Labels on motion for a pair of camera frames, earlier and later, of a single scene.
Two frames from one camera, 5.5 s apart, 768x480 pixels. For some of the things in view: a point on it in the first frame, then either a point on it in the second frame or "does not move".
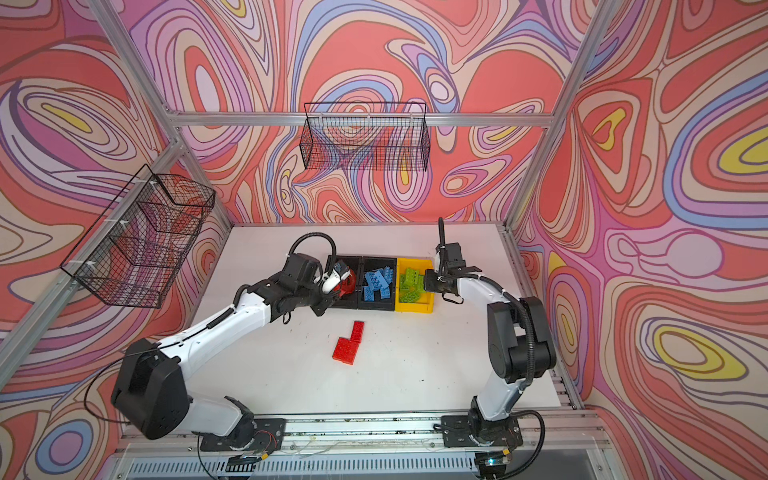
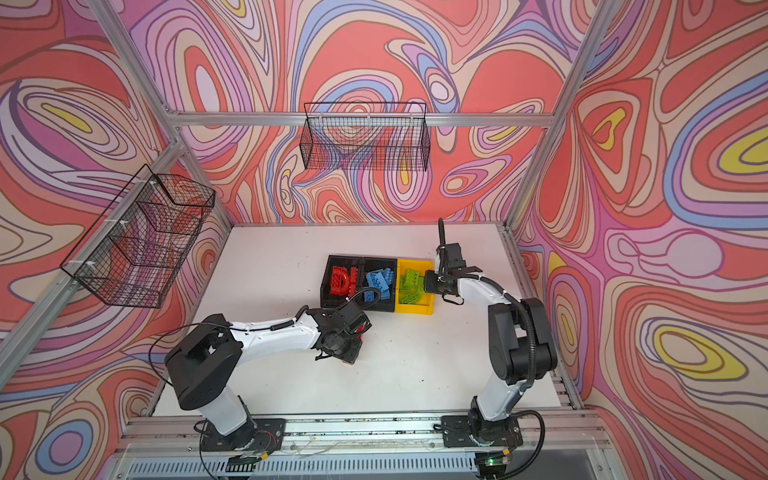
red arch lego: x=346 y=285 does not move
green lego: x=411 y=285 does not move
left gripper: x=324 y=298 → x=346 y=346
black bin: x=352 y=300 does not move
